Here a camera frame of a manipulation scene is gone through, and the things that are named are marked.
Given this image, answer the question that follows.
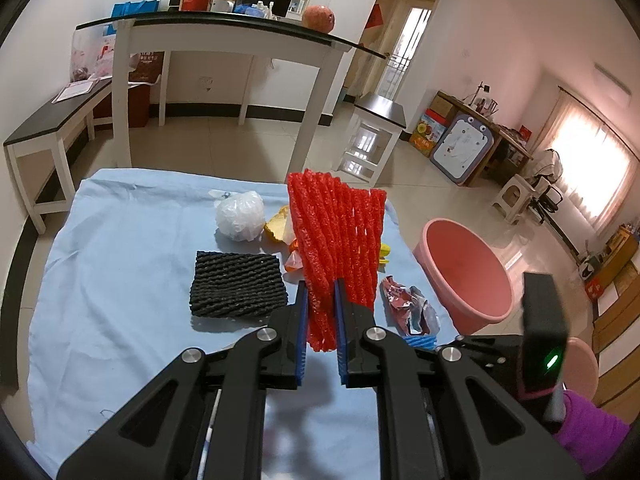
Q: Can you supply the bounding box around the colourful fruit carton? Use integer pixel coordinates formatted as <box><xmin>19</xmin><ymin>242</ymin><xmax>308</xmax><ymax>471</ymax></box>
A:
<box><xmin>409</xmin><ymin>109</ymin><xmax>448</xmax><ymax>157</ymax></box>

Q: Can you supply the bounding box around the black-top white bench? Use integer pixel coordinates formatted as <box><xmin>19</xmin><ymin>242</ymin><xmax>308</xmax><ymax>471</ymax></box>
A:
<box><xmin>4</xmin><ymin>77</ymin><xmax>118</xmax><ymax>235</ymax></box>

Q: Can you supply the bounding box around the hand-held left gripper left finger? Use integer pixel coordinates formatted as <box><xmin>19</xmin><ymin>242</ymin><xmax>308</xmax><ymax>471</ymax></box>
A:
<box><xmin>56</xmin><ymin>280</ymin><xmax>309</xmax><ymax>480</ymax></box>

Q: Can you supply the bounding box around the clear plastic bag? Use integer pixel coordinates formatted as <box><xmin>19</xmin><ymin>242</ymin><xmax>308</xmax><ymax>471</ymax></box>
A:
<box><xmin>70</xmin><ymin>27</ymin><xmax>101</xmax><ymax>83</ymax></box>

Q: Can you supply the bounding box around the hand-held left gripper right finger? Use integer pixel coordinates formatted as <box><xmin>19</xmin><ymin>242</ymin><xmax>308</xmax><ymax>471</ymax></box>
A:
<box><xmin>334</xmin><ymin>279</ymin><xmax>586</xmax><ymax>480</ymax></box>

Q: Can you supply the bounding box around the round pink stool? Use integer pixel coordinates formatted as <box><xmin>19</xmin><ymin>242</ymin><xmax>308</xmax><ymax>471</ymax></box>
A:
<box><xmin>562</xmin><ymin>336</ymin><xmax>600</xmax><ymax>403</ymax></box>

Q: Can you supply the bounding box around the pink plastic basin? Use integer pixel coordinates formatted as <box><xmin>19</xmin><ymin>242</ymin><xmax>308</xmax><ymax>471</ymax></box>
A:
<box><xmin>413</xmin><ymin>217</ymin><xmax>514</xmax><ymax>336</ymax></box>

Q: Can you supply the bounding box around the grey drawing board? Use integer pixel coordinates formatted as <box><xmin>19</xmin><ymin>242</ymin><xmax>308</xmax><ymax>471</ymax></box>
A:
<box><xmin>430</xmin><ymin>112</ymin><xmax>496</xmax><ymax>187</ymax></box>

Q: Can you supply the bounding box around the wooden cabinet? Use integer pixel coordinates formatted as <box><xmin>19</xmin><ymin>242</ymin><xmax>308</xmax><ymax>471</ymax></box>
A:
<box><xmin>582</xmin><ymin>225</ymin><xmax>640</xmax><ymax>411</ymax></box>

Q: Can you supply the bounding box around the red foam fruit net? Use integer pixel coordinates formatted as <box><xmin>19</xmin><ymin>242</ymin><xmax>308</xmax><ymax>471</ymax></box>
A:
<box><xmin>286</xmin><ymin>169</ymin><xmax>388</xmax><ymax>353</ymax></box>

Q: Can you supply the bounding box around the wooden desk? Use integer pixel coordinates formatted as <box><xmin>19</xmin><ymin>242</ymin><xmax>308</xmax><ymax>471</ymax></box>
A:
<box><xmin>435</xmin><ymin>91</ymin><xmax>533</xmax><ymax>186</ymax></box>

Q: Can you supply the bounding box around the dark red paper bag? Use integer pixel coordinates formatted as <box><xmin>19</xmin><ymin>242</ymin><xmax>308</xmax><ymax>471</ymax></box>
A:
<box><xmin>130</xmin><ymin>51</ymin><xmax>166</xmax><ymax>85</ymax></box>

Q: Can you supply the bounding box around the white plastic stool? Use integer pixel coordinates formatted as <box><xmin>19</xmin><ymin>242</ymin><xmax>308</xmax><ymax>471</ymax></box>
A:
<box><xmin>491</xmin><ymin>174</ymin><xmax>532</xmax><ymax>225</ymax></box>

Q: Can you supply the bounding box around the red silver wrapper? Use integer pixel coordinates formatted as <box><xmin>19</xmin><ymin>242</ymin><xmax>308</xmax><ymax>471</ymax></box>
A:
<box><xmin>379</xmin><ymin>276</ymin><xmax>441</xmax><ymax>337</ymax></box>

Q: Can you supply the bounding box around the pink pomelo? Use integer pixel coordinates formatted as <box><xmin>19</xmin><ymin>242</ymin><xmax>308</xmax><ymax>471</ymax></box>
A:
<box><xmin>301</xmin><ymin>4</ymin><xmax>336</xmax><ymax>34</ymax></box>

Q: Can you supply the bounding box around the white glass-top table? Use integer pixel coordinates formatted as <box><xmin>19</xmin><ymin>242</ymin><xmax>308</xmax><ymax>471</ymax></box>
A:
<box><xmin>76</xmin><ymin>10</ymin><xmax>391</xmax><ymax>181</ymax></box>

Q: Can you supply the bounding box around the chair with clothes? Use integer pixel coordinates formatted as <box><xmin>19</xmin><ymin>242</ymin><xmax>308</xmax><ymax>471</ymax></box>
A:
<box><xmin>530</xmin><ymin>149</ymin><xmax>565</xmax><ymax>226</ymax></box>

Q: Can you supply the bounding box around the small black-top white stool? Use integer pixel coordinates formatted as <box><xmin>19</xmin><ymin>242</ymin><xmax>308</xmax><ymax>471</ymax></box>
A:
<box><xmin>337</xmin><ymin>92</ymin><xmax>407</xmax><ymax>187</ymax></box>

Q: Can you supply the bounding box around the paper sheet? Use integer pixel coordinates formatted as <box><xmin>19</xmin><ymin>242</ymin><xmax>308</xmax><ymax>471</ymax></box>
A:
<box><xmin>52</xmin><ymin>79</ymin><xmax>101</xmax><ymax>103</ymax></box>

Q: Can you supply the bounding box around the light blue cloth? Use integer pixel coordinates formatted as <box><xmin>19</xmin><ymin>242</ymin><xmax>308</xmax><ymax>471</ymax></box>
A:
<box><xmin>25</xmin><ymin>167</ymin><xmax>458</xmax><ymax>480</ymax></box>

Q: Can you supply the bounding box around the person's right forearm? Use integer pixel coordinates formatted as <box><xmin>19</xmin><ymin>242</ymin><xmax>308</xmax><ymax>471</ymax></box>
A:
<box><xmin>552</xmin><ymin>390</ymin><xmax>632</xmax><ymax>476</ymax></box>

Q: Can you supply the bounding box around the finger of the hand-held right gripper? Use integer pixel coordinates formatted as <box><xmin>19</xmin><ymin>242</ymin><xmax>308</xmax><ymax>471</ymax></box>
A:
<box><xmin>402</xmin><ymin>334</ymin><xmax>523</xmax><ymax>387</ymax></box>

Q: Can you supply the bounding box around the window curtain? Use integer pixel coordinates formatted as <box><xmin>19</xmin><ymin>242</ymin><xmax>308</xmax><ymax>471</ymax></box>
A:
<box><xmin>532</xmin><ymin>87</ymin><xmax>640</xmax><ymax>236</ymax></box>

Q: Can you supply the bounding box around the black foam fruit net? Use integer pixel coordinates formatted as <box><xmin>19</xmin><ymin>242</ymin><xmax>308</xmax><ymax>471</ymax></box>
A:
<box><xmin>189</xmin><ymin>250</ymin><xmax>289</xmax><ymax>320</ymax></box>

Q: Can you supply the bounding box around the white red plastic bag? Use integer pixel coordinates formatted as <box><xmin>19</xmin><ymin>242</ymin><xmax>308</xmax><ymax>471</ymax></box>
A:
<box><xmin>97</xmin><ymin>35</ymin><xmax>131</xmax><ymax>78</ymax></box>

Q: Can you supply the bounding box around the red bin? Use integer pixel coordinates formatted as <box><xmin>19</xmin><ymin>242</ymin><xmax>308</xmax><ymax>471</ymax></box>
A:
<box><xmin>95</xmin><ymin>82</ymin><xmax>151</xmax><ymax>128</ymax></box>

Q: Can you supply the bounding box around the orange white wrapper scrap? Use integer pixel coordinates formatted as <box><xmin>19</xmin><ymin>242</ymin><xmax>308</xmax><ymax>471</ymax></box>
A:
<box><xmin>284</xmin><ymin>239</ymin><xmax>306</xmax><ymax>273</ymax></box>

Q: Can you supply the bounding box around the blue paper bag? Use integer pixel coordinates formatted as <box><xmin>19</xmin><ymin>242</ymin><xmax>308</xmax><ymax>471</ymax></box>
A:
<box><xmin>111</xmin><ymin>0</ymin><xmax>160</xmax><ymax>18</ymax></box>

